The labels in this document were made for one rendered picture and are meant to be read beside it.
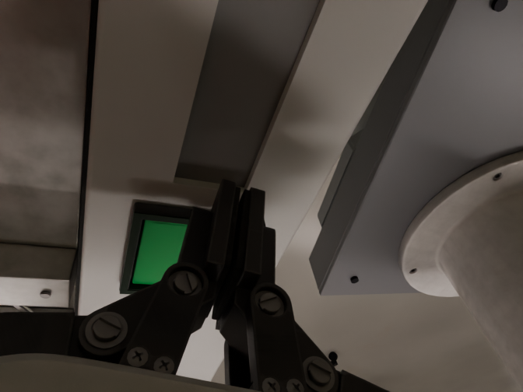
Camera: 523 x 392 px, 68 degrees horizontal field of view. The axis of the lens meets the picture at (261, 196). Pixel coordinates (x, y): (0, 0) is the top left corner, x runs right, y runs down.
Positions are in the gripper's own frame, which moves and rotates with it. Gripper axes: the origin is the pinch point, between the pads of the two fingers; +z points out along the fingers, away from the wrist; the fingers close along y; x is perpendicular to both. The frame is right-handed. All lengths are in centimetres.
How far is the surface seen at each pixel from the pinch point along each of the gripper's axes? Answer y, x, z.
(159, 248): -2.3, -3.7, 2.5
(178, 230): -1.7, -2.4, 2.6
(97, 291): -4.7, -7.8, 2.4
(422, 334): 174, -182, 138
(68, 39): -9.2, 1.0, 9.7
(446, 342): 203, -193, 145
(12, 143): -11.9, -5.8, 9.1
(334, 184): 11.4, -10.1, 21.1
